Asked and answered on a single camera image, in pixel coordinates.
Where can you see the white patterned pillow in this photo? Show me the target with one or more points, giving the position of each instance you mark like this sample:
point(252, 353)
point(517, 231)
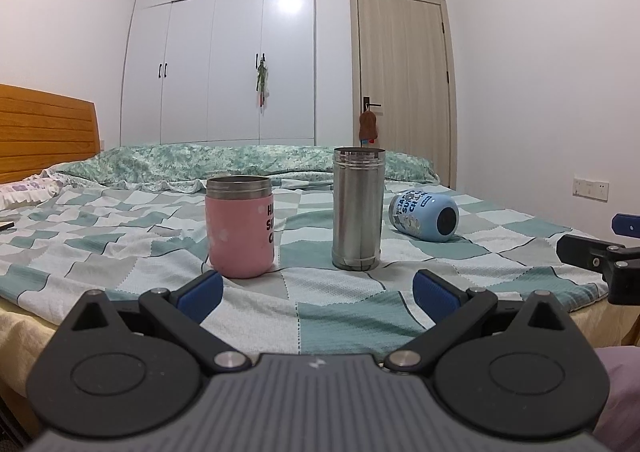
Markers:
point(25, 189)

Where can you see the person's pink clothing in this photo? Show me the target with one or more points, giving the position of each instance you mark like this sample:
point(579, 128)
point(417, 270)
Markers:
point(620, 382)

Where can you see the checked green white blanket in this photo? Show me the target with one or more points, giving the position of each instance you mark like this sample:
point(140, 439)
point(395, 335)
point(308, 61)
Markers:
point(125, 252)

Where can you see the green hanging ornament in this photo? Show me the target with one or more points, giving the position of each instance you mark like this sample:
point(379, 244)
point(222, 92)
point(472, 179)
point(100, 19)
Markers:
point(261, 76)

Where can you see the wooden headboard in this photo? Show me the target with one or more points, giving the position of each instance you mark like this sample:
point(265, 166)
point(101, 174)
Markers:
point(45, 131)

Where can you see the pink cup with steel rim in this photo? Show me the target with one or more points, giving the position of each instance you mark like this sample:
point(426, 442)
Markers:
point(237, 232)

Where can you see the white wall socket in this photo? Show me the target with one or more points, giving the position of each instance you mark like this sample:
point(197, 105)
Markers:
point(591, 188)

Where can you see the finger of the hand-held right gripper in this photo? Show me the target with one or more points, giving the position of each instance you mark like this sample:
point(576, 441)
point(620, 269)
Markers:
point(627, 224)
point(592, 252)

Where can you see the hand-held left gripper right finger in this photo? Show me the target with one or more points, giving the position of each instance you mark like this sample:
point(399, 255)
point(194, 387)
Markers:
point(436, 297)

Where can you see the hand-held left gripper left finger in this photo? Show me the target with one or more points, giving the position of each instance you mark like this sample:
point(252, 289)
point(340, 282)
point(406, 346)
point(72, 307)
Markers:
point(199, 296)

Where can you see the brown hanging ornament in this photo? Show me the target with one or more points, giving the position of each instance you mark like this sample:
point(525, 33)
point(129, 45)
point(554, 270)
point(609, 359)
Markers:
point(367, 126)

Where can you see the green floral quilt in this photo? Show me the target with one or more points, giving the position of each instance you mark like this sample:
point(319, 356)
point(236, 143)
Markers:
point(200, 161)

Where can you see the light wooden door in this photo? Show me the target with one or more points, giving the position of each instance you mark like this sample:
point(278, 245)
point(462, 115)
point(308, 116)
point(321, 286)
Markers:
point(400, 81)

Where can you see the blue printed cup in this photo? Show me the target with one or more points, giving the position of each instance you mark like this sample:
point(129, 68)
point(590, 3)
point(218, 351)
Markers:
point(422, 215)

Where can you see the white wardrobe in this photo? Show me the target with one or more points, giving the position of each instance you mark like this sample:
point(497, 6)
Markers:
point(220, 56)

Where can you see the tall stainless steel cup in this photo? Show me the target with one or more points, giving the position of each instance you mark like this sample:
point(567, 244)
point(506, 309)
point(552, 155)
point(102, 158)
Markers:
point(357, 212)

